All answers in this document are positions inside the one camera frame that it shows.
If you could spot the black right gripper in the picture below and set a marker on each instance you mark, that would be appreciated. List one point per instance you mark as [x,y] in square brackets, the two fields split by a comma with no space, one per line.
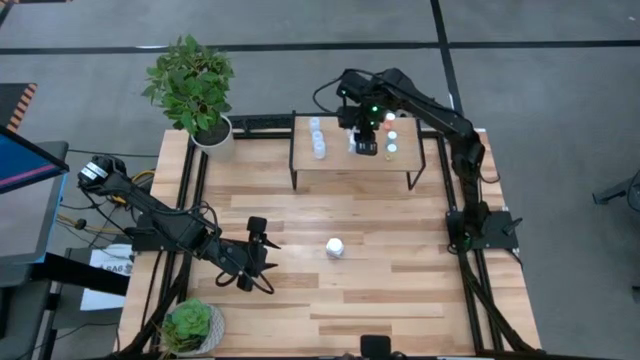
[362,117]

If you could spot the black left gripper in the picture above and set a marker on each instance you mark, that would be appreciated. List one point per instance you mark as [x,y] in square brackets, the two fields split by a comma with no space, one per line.
[235,257]

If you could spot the white melatonin bottle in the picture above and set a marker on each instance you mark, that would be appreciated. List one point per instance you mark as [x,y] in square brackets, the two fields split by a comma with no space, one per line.
[352,141]
[334,247]

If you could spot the small yellow bottle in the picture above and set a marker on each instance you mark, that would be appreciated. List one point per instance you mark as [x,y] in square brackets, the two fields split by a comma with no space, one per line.
[391,148]

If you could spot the small orange bottle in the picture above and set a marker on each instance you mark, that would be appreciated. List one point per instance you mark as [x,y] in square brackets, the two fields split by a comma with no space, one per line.
[389,120]

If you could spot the small translucent bottle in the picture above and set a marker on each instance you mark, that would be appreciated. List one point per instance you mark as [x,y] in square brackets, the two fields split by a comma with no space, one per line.
[317,136]
[319,150]
[314,123]

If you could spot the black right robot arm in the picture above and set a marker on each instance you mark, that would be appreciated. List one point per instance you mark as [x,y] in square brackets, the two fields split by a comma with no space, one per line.
[435,107]

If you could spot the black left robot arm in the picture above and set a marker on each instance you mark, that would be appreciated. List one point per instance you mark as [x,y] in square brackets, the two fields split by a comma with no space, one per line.
[150,215]

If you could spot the succulent in white patterned pot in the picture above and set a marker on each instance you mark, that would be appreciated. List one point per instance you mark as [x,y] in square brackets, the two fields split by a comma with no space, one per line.
[192,322]

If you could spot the black box device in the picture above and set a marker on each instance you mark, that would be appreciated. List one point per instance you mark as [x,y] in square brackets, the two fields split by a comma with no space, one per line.
[375,347]

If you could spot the white paper sheet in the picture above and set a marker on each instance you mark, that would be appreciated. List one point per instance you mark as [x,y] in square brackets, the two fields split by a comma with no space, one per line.
[100,300]

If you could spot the leafy plant in white pot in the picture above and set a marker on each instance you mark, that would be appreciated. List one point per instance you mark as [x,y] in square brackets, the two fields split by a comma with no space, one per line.
[190,85]

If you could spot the black desk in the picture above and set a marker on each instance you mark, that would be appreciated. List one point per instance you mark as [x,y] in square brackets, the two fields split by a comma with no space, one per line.
[75,272]

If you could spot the grey chair base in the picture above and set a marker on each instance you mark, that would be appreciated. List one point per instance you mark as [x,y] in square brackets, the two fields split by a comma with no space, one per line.
[617,192]

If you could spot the monitor with blue screen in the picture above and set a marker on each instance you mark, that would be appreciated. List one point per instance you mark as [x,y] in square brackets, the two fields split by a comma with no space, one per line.
[25,165]

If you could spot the black mat with orange stripes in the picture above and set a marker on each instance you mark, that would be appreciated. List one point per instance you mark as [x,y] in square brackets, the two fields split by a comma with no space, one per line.
[12,105]

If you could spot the wooden shelf with black frame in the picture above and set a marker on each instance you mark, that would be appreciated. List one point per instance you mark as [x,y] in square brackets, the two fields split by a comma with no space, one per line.
[335,162]

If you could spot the black aluminium rig frame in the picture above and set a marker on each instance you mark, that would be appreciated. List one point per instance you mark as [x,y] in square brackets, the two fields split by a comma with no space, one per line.
[442,170]

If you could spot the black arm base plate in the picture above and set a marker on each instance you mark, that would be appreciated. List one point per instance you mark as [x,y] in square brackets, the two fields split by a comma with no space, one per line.
[500,235]
[145,245]

